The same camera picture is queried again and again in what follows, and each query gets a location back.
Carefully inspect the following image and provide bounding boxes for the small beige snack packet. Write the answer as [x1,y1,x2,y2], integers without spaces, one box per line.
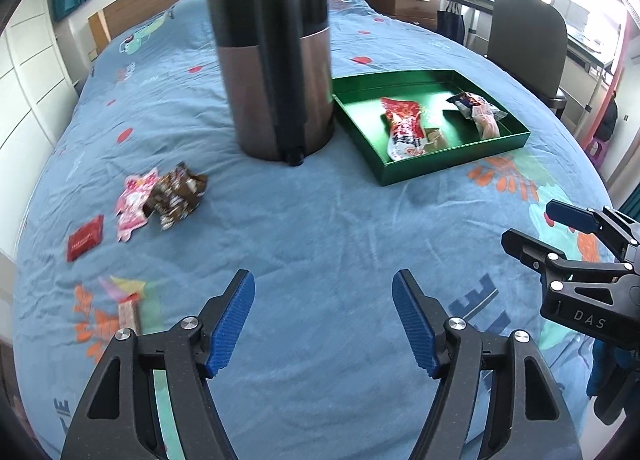
[424,126,448,153]

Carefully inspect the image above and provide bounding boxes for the long red and white packet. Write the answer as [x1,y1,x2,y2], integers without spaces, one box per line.
[379,96,430,162]

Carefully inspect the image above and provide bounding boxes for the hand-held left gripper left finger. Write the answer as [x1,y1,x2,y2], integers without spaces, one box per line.
[60,269,257,460]

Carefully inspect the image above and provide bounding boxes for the pink hoop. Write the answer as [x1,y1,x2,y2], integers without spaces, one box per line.
[587,5,631,141]

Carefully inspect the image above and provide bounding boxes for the clear wafer bar packet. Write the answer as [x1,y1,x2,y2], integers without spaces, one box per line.
[97,276,148,336]

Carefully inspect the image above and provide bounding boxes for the grey office chair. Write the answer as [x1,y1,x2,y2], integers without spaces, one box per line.
[482,0,571,116]

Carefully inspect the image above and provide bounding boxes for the dark hanging bag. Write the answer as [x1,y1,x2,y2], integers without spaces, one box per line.
[436,7,466,43]

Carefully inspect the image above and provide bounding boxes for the black copper kettle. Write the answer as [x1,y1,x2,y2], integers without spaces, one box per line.
[202,0,337,168]

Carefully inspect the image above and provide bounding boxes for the small red packet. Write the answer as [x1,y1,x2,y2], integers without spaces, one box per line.
[66,214,106,263]

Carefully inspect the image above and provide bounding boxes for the white wardrobe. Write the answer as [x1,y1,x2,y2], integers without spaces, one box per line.
[0,5,78,151]

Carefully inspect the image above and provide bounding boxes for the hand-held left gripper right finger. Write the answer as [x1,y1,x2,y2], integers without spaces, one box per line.
[391,269,583,460]

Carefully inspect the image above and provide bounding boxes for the green shallow box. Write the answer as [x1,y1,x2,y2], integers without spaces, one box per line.
[331,69,532,187]

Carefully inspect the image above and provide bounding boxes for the blue printed bed sheet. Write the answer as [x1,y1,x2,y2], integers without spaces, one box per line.
[12,0,640,460]

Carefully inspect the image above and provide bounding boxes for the small clear snack packet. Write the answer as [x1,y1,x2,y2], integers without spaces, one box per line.
[470,102,508,141]

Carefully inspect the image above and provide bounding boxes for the white and orange snack bag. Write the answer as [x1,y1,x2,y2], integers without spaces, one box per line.
[445,91,488,121]

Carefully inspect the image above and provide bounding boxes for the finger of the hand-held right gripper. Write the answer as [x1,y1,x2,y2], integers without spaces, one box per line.
[501,227,571,275]
[545,199,640,261]

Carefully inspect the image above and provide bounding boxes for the brown patterned snack packet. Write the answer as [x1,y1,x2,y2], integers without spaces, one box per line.
[142,162,210,232]

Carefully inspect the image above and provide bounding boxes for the pink cartoon snack packet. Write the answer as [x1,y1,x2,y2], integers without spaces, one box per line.
[114,167,161,244]

